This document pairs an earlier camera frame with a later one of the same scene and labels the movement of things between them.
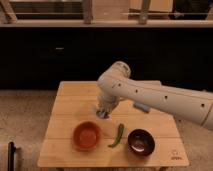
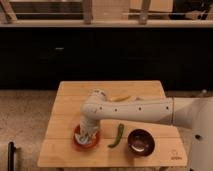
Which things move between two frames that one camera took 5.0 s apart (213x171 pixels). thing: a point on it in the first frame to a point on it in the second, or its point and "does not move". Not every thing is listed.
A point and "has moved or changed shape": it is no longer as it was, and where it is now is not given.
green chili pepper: [120, 132] does not move
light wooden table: [77, 137] does not move
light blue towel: [102, 114] has moved or changed shape
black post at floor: [11, 156] does not move
